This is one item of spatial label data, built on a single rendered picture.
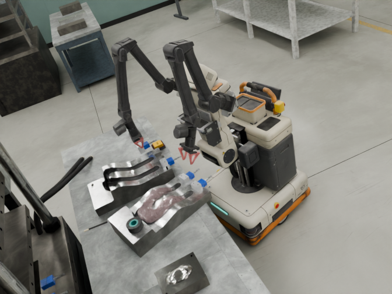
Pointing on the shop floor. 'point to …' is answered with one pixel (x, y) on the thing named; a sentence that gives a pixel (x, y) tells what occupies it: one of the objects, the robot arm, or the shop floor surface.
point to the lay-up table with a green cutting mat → (287, 17)
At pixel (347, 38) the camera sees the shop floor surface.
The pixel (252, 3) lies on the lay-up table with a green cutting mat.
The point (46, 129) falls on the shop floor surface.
